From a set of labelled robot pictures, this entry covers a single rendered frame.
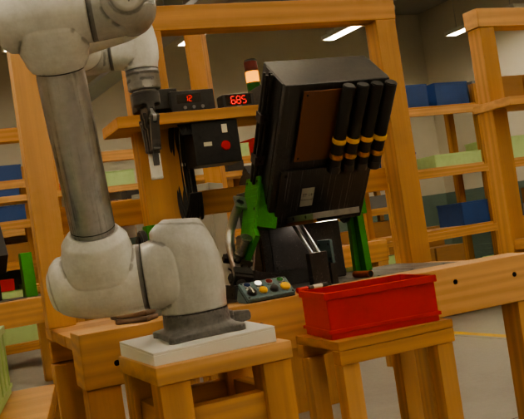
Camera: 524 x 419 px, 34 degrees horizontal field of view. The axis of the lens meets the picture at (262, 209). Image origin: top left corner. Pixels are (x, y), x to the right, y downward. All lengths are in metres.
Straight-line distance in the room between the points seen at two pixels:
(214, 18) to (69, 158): 1.44
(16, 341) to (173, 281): 7.71
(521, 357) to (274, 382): 1.21
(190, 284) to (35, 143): 1.15
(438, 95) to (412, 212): 5.03
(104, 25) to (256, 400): 0.87
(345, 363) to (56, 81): 0.97
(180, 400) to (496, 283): 1.31
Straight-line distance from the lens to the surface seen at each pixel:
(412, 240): 3.38
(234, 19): 3.19
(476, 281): 2.79
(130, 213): 3.04
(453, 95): 8.48
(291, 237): 2.91
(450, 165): 8.32
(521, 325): 2.90
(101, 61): 2.30
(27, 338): 9.61
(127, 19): 1.73
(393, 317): 2.24
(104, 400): 2.33
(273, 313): 2.45
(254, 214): 2.69
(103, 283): 1.92
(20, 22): 1.75
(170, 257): 1.92
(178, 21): 3.12
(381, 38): 3.44
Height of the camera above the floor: 1.11
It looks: 1 degrees up
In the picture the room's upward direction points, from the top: 8 degrees counter-clockwise
